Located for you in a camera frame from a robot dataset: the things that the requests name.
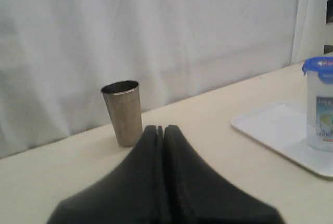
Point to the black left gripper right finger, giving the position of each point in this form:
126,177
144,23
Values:
198,194

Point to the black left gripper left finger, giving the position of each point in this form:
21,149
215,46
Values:
134,192

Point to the stainless steel cup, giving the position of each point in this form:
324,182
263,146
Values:
122,100

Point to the clear plastic tall container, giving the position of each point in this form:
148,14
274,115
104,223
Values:
319,112

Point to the blue plastic lid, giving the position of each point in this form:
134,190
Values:
320,65

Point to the white rectangular plastic tray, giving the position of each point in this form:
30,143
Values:
281,127

